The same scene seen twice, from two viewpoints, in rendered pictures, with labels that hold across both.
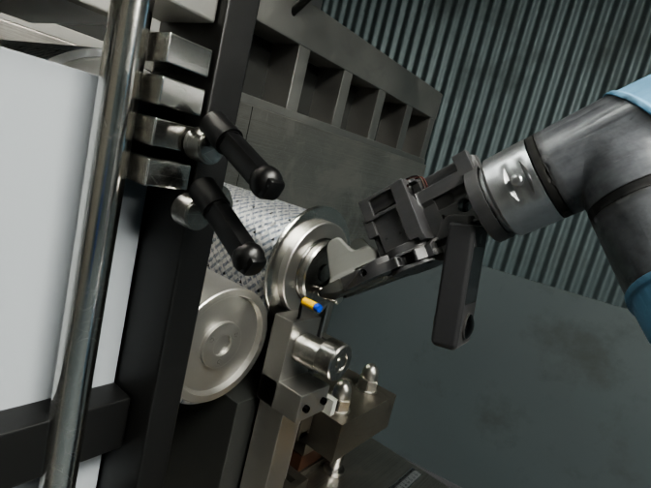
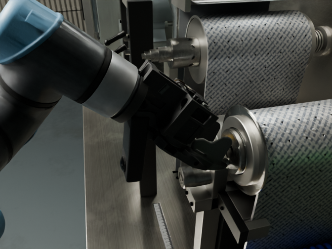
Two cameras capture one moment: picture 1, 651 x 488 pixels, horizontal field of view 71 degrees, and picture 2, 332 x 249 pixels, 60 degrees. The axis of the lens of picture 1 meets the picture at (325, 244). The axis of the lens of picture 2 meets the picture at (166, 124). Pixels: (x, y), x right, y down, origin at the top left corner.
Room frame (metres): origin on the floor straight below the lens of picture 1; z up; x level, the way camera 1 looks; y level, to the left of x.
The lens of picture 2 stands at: (0.67, -0.36, 1.54)
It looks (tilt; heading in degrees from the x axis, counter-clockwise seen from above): 32 degrees down; 130
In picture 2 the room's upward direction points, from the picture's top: straight up
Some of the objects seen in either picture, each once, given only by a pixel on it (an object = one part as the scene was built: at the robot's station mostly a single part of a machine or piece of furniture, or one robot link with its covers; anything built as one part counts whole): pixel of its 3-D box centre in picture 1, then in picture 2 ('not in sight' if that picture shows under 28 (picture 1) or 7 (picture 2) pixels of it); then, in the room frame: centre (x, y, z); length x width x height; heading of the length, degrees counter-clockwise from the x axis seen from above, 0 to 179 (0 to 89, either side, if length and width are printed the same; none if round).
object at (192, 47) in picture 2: not in sight; (182, 53); (0.30, 0.13, 1.34); 0.06 x 0.06 x 0.06; 55
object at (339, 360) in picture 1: (333, 359); (186, 176); (0.45, -0.04, 1.18); 0.04 x 0.02 x 0.04; 145
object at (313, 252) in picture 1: (319, 270); (234, 150); (0.51, 0.00, 1.25); 0.07 x 0.02 x 0.07; 145
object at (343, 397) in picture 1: (341, 394); not in sight; (0.62, -0.07, 1.05); 0.04 x 0.04 x 0.04
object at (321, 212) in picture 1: (310, 266); (241, 149); (0.52, 0.01, 1.25); 0.15 x 0.01 x 0.15; 145
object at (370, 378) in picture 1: (369, 376); not in sight; (0.70, -0.12, 1.05); 0.04 x 0.04 x 0.04
